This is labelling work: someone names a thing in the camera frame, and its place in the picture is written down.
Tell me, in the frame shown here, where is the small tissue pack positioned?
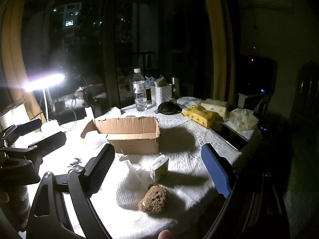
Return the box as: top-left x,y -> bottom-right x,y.
150,155 -> 169,183

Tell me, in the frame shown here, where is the yellow wipes pack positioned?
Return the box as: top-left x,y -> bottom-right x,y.
182,104 -> 224,130

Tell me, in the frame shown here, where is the white desk lamp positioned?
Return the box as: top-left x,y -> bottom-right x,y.
22,73 -> 65,131

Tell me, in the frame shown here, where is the black round case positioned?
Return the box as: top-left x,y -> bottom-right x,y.
157,101 -> 182,115

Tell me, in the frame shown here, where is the white blue flat box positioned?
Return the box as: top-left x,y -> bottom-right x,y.
95,107 -> 122,120

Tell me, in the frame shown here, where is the white patterned tablecloth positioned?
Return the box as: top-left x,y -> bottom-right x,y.
24,96 -> 260,239

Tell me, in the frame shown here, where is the brown plush toy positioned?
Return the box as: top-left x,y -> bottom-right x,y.
137,183 -> 169,214

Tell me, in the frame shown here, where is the white power adapter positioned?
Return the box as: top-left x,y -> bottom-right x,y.
85,107 -> 95,121

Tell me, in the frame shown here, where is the pale green tissue pack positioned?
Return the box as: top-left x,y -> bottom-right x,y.
201,99 -> 228,118

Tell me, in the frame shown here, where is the steel thermos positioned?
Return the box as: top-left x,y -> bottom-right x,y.
171,77 -> 180,99

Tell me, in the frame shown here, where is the clear water bottle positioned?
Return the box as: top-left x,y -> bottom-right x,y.
132,68 -> 147,112

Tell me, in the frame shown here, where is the white paper towel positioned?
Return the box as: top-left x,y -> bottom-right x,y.
116,160 -> 160,210

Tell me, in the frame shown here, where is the black charging cable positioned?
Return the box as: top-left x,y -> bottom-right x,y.
37,73 -> 98,130

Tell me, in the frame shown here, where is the crumpled plastic bag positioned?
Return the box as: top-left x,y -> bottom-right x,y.
226,109 -> 258,131

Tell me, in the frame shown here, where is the white perforated basket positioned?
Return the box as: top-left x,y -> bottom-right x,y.
150,84 -> 172,106

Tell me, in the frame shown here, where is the brown cardboard box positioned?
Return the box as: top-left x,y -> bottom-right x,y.
81,117 -> 160,155

